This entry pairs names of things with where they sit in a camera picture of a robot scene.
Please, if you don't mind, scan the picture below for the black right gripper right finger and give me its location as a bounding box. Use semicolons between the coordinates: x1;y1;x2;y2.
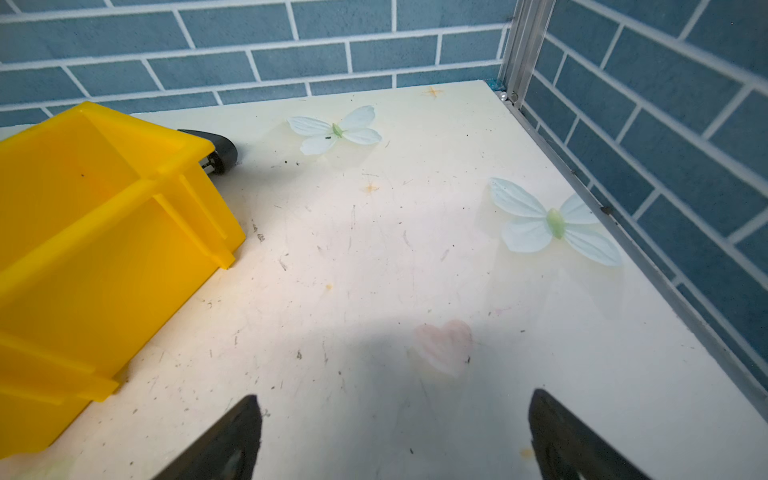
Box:
528;388;649;480

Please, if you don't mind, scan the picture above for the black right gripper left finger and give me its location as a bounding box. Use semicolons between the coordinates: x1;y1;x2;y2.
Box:
154;394;263;480

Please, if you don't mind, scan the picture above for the yellow plastic bin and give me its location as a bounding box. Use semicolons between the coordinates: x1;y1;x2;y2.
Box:
1;102;245;457

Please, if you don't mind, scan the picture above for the black blue utility knife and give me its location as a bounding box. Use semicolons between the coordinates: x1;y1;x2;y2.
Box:
180;129;239;175

